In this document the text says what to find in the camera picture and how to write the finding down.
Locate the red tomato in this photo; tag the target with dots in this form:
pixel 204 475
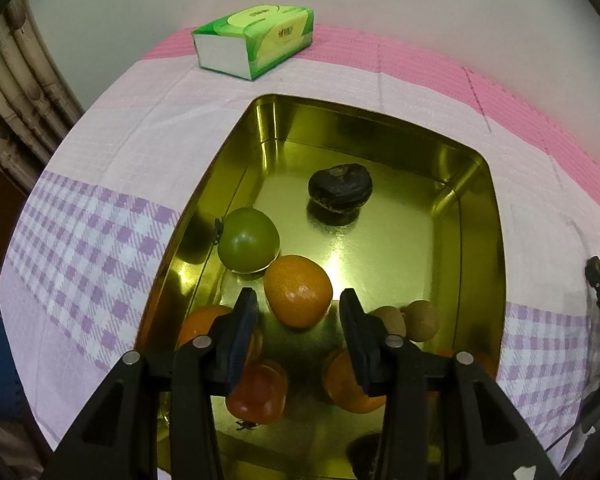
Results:
pixel 260 395

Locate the green tomato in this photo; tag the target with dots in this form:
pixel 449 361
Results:
pixel 247 240

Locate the bamboo pattern curtain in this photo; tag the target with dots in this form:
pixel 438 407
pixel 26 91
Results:
pixel 15 85

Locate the medium orange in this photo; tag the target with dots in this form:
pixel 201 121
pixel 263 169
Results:
pixel 202 322

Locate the dark water chestnut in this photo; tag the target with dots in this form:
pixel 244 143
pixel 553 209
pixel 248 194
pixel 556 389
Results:
pixel 365 455
pixel 340 185

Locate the small orange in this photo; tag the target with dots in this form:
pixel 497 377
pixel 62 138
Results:
pixel 345 385

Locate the green tissue pack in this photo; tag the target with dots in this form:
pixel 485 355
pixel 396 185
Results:
pixel 260 35

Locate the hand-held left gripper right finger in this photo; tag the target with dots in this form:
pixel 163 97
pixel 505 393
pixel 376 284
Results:
pixel 355 350

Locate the red and gold tin box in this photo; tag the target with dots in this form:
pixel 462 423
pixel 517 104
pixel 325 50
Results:
pixel 395 240

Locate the large orange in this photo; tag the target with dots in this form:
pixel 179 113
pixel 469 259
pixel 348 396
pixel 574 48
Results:
pixel 297 290

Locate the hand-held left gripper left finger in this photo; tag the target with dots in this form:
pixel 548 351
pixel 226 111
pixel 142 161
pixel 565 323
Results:
pixel 242 340

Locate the pink and purple checked cloth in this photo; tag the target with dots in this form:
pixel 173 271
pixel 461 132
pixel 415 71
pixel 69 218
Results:
pixel 105 160

